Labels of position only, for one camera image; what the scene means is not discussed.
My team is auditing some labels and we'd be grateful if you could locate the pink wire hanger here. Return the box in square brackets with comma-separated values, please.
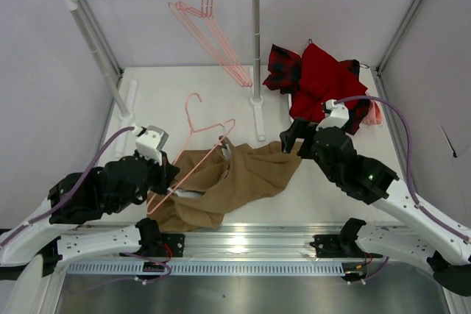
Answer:
[180, 0, 255, 86]
[167, 0, 248, 87]
[175, 0, 252, 87]
[146, 92, 236, 215]

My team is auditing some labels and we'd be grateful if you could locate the tan pleated skirt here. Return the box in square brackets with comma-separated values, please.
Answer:
[148, 138, 301, 232]

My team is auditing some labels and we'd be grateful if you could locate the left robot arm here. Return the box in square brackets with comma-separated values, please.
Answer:
[1, 154, 180, 280]

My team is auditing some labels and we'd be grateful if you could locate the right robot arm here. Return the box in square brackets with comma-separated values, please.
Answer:
[280, 118, 470, 297]

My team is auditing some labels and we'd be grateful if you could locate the white laundry basket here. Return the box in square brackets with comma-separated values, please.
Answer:
[287, 93, 294, 123]

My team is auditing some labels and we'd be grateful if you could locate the pink garment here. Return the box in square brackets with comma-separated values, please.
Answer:
[361, 100, 383, 126]

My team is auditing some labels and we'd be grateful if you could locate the red black plaid garment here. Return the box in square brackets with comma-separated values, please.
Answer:
[262, 43, 372, 135]

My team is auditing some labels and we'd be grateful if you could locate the silver clothes rack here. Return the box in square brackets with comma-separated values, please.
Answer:
[63, 0, 267, 156]

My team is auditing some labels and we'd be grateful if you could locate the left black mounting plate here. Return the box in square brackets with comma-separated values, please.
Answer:
[149, 233, 185, 258]

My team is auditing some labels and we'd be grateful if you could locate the black mounting plate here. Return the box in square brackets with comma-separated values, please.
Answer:
[149, 233, 185, 258]
[309, 234, 364, 258]

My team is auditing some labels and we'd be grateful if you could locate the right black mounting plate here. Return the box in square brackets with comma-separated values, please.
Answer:
[309, 234, 364, 258]

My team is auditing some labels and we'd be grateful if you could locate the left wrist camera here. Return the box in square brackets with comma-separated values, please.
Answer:
[132, 126, 169, 165]

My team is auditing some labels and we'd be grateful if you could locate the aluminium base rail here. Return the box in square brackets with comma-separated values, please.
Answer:
[58, 221, 413, 260]

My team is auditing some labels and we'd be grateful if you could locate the white slotted cable duct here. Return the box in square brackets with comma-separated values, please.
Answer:
[67, 260, 345, 276]

